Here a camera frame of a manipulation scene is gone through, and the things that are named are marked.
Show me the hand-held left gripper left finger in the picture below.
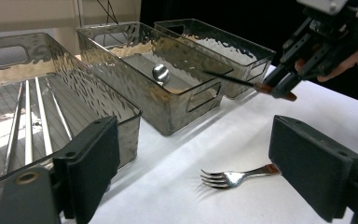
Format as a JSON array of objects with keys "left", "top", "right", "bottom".
[{"left": 52, "top": 115, "right": 121, "bottom": 224}]

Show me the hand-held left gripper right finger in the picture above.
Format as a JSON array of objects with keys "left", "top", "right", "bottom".
[{"left": 268, "top": 114, "right": 358, "bottom": 223}]

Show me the wooden-handled knife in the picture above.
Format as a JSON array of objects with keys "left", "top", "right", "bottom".
[{"left": 203, "top": 70, "right": 297, "bottom": 102}]

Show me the smoked clear plastic bin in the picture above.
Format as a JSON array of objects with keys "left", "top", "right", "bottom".
[
  {"left": 0, "top": 32, "right": 144, "bottom": 218},
  {"left": 76, "top": 21, "right": 235, "bottom": 137},
  {"left": 154, "top": 18, "right": 278, "bottom": 100}
]

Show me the metal chopstick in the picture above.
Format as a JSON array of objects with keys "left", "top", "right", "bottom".
[
  {"left": 1, "top": 81, "right": 24, "bottom": 176},
  {"left": 45, "top": 76, "right": 74, "bottom": 142}
]

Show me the white chopstick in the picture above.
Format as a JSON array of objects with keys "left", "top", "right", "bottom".
[
  {"left": 34, "top": 77, "right": 54, "bottom": 157},
  {"left": 23, "top": 78, "right": 34, "bottom": 166}
]

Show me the wooden-handled fork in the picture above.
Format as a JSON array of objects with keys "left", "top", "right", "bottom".
[{"left": 200, "top": 163, "right": 282, "bottom": 189}]

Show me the metal spoon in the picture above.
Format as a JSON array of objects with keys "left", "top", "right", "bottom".
[{"left": 151, "top": 63, "right": 171, "bottom": 87}]

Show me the white table cover sheet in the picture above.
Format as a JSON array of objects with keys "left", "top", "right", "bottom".
[{"left": 59, "top": 63, "right": 358, "bottom": 224}]

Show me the black cable bundle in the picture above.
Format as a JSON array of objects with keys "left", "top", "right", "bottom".
[{"left": 96, "top": 0, "right": 120, "bottom": 26}]

